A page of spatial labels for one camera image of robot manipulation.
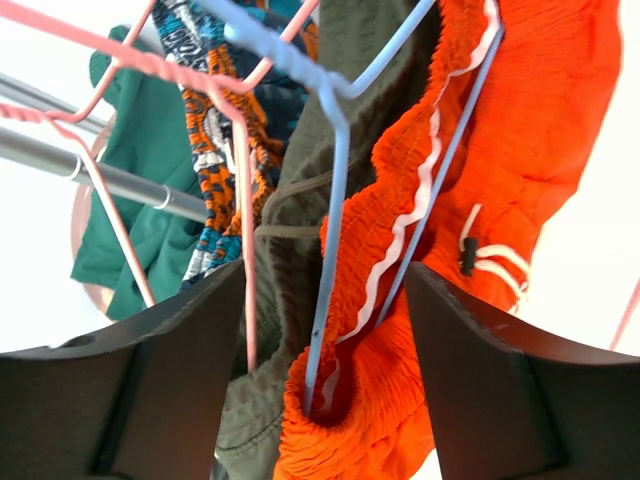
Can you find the silver white clothes rack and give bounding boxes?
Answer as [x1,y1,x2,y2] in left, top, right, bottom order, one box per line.
[1,74,207,223]

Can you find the patterned blue orange shorts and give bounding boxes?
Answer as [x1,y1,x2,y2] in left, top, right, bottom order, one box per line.
[152,1,309,289]

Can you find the blue hanger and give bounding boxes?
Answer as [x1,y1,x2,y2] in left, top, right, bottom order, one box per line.
[199,0,506,417]

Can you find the pink hanger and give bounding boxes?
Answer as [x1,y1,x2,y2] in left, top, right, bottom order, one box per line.
[609,280,640,351]
[0,0,321,373]
[1,103,156,307]

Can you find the dark teal shorts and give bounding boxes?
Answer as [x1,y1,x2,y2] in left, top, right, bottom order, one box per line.
[71,68,204,321]

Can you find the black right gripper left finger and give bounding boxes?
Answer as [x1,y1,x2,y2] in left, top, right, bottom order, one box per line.
[1,261,244,479]

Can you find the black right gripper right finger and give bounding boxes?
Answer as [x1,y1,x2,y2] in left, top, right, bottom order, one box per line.
[405,263,639,479]

